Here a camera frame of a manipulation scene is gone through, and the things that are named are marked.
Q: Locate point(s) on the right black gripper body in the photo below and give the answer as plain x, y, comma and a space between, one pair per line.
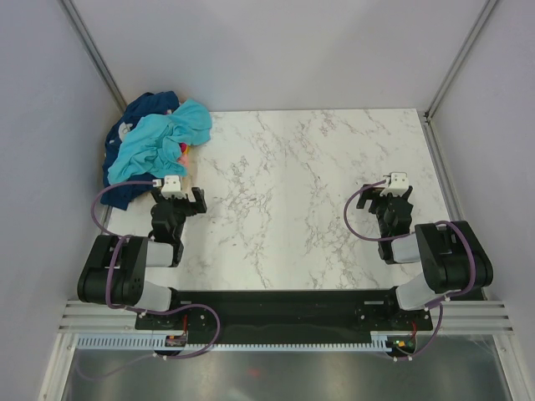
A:
378, 208

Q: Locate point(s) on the white slotted cable duct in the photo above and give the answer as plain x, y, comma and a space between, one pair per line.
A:
165, 343

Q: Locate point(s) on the aluminium rail at base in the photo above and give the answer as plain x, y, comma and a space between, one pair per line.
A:
80, 317

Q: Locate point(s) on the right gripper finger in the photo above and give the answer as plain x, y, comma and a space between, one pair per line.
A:
367, 195
408, 193

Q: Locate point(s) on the aluminium frame post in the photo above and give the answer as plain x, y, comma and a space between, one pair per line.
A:
462, 54
78, 24

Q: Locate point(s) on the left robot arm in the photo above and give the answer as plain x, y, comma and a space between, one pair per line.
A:
114, 272

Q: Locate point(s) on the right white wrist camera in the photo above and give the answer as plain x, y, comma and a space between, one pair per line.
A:
397, 184

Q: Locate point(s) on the yellow plastic bin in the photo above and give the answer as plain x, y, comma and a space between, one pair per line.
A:
189, 180

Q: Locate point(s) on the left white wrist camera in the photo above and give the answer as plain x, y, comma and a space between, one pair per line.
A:
170, 187

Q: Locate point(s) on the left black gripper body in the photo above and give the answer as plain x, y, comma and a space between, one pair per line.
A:
182, 209

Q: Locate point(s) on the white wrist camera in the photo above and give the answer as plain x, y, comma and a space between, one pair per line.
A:
397, 184
170, 187

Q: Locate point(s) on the left aluminium frame post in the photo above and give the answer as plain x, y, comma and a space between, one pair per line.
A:
78, 24

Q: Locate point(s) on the right aluminium frame post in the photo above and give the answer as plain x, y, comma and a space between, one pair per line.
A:
462, 54

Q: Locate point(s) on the teal t-shirt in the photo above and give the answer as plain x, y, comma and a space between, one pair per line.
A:
153, 146

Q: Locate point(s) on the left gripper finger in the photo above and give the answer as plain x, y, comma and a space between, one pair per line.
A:
157, 196
198, 206

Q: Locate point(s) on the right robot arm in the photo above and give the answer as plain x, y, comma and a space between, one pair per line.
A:
452, 259

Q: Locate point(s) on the navy blue printed t-shirt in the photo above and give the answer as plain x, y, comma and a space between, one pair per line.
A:
147, 103

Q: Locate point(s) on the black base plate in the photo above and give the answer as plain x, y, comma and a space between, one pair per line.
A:
322, 316

